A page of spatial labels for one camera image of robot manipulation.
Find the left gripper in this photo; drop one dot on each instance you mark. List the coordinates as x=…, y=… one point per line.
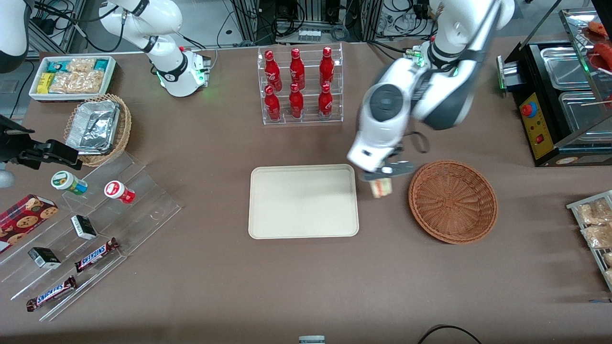
x=398, y=148

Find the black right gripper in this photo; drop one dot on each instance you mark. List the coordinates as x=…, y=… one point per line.
x=13, y=143

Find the triangular sandwich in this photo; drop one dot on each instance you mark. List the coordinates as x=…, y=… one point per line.
x=382, y=188

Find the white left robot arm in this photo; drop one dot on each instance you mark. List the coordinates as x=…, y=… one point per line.
x=459, y=28

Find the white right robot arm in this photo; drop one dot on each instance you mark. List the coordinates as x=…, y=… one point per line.
x=167, y=71

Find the large round brown wicker basket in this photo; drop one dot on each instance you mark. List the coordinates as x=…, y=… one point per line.
x=454, y=203

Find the small light wicker basket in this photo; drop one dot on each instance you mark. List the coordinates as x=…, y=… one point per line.
x=125, y=129

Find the beige rectangular tray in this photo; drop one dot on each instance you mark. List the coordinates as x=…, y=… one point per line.
x=303, y=200

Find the green lidded yogurt cup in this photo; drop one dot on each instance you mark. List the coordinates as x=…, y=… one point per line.
x=64, y=180

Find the stack of foil trays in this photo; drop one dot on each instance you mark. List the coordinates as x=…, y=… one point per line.
x=93, y=126

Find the red lidded yogurt cup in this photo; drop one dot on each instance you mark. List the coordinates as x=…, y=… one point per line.
x=117, y=191

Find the red cookie box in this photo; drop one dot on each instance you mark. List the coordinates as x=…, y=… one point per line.
x=24, y=220

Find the yellow snack packet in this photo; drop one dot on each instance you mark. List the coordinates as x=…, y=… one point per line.
x=45, y=83

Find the small black carton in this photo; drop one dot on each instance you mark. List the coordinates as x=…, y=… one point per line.
x=44, y=258
x=84, y=227

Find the large clear bag of crackers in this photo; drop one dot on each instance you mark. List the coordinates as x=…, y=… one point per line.
x=79, y=82

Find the teal snack packet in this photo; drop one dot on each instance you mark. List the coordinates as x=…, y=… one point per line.
x=56, y=66
x=101, y=63

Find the red cola bottle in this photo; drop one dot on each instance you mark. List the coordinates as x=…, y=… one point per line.
x=296, y=104
x=273, y=74
x=272, y=106
x=297, y=71
x=326, y=69
x=325, y=103

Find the small clear bag of crackers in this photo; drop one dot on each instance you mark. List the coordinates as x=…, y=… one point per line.
x=81, y=65

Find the white rectangular snack bin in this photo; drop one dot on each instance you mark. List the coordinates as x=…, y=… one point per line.
x=111, y=76

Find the clear acrylic bottle rack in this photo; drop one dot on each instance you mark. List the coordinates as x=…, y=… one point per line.
x=308, y=119

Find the clear acrylic stepped display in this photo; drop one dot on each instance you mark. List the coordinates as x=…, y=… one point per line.
x=143, y=205

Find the snickers chocolate bar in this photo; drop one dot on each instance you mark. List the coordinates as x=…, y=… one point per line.
x=95, y=255
x=50, y=294

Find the black food warmer machine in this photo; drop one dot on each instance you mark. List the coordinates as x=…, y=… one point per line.
x=538, y=134

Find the white power strip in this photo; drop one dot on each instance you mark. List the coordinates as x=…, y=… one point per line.
x=310, y=35

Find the small grey device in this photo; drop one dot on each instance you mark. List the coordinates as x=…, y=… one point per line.
x=311, y=340

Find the stainless steel pan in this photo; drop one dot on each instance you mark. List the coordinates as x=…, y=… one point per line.
x=581, y=112
x=564, y=67

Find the clear bag of nuts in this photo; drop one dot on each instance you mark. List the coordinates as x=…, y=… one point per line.
x=608, y=259
x=593, y=212
x=597, y=236

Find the red sausage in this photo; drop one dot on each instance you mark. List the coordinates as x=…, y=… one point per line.
x=605, y=50
x=601, y=28

